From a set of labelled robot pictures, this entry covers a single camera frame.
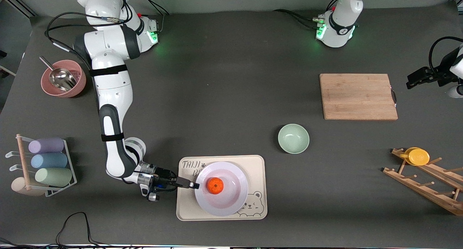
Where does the orange mandarin fruit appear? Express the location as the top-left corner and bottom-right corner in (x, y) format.
(207, 177), (224, 195)

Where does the white ribbed ceramic plate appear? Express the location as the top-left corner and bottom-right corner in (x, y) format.
(195, 161), (249, 217)

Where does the bamboo cutting board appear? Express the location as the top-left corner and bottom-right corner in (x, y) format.
(319, 73), (398, 121)

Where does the beige bear print tray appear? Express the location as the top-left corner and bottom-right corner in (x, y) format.
(176, 155), (268, 221)

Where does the yellow mug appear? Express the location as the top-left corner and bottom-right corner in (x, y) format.
(404, 147), (430, 166)

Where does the wooden peg drying rack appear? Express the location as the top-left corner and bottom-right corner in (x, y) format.
(383, 148), (463, 216)

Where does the pale green cup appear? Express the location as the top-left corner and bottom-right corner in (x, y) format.
(35, 168), (73, 187)

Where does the mint green bowl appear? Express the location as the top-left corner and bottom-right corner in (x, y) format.
(278, 124), (310, 154)

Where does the blue cup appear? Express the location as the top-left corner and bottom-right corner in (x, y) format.
(31, 153), (68, 169)

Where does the purple cup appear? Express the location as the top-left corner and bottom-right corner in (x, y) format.
(28, 138), (65, 154)

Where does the pink bowl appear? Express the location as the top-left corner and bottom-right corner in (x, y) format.
(41, 59), (87, 98)

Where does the beige cup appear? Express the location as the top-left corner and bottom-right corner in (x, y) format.
(11, 177), (47, 197)

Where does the metal scoop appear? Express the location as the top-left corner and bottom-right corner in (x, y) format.
(39, 56), (77, 92)

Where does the black looped table cable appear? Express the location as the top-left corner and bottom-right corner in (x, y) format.
(54, 212), (106, 248)

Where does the white wire cup rack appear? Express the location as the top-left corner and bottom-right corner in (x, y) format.
(5, 134), (77, 198)

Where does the black left arm base cable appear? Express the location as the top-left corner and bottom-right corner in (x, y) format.
(272, 8), (326, 30)

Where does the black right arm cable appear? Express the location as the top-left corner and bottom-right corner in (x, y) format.
(45, 0), (170, 71)

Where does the black frame bar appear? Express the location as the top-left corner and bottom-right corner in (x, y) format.
(0, 0), (37, 18)

